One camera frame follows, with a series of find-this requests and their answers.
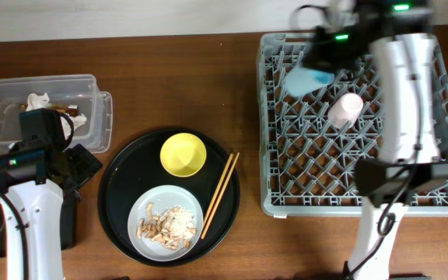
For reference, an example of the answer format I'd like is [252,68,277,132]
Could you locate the blue plastic cup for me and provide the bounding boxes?
[285,65,334,98]

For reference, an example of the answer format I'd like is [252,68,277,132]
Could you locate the pink plastic cup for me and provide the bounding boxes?
[327,93,364,129]

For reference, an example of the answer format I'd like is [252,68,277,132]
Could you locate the wooden chopstick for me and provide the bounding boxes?
[204,153,233,226]
[200,152,240,240]

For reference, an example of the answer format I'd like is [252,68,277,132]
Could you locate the yellow plastic bowl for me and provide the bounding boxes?
[159,133,207,177]

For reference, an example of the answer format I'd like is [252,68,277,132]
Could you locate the white napkin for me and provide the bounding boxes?
[23,93,87,131]

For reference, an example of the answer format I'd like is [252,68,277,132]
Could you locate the brown foil wrapper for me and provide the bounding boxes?
[43,103,80,117]

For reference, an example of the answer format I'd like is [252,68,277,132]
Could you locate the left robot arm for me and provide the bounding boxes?
[0,108,103,279]

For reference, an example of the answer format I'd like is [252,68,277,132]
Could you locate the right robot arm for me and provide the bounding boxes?
[301,0,448,279]

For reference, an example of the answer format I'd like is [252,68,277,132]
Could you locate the grey plastic dishwasher rack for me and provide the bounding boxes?
[257,33,448,217]

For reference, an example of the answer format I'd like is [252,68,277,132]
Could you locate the white label on rack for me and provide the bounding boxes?
[273,214,288,219]

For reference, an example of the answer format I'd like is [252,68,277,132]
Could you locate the clear plastic waste bin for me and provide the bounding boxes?
[0,74,113,155]

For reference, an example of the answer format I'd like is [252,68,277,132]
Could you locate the food scraps on plate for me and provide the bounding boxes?
[136,202,197,250]

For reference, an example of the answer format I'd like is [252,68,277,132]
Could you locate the grey plate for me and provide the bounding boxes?
[128,185,204,262]

